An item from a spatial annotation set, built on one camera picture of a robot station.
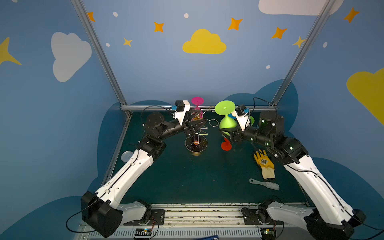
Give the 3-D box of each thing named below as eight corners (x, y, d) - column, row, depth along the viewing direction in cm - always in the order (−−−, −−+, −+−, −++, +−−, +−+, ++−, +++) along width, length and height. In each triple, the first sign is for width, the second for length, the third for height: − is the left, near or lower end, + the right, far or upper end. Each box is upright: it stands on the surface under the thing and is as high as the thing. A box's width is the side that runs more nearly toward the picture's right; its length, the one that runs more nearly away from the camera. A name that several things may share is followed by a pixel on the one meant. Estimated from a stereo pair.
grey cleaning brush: (249, 183, 88) (250, 181, 87) (249, 178, 90) (250, 176, 88) (278, 190, 86) (279, 189, 84) (277, 185, 87) (279, 184, 86)
